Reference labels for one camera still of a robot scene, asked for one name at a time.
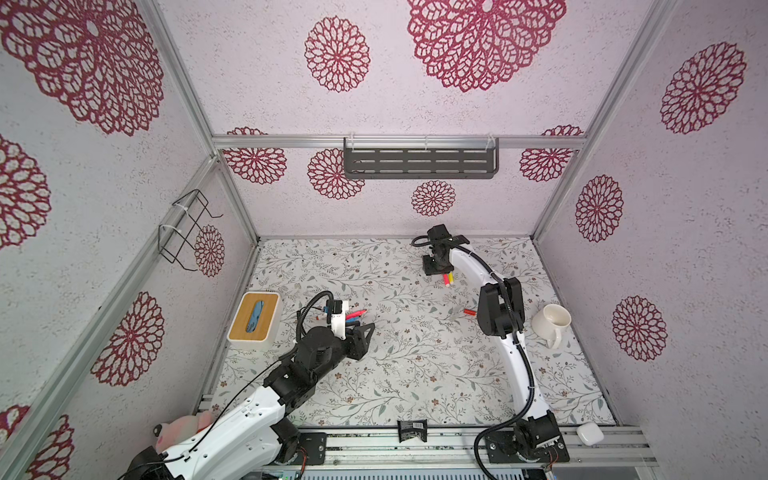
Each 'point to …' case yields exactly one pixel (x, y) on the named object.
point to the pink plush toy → (179, 427)
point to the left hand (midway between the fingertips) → (367, 329)
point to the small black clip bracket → (407, 429)
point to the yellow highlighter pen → (451, 277)
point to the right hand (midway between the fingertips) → (432, 263)
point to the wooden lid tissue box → (253, 319)
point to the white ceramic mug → (548, 323)
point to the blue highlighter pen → (352, 320)
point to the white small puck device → (590, 434)
